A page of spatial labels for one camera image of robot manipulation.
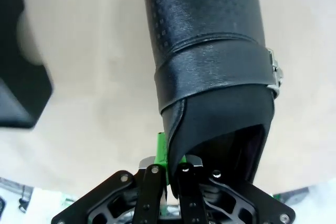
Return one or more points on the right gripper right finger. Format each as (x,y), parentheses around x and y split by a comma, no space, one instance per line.
(191,197)

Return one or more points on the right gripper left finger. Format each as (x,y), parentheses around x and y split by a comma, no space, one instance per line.
(151,195)

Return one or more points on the black metal shoe stand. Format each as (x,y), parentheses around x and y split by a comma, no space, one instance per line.
(21,98)

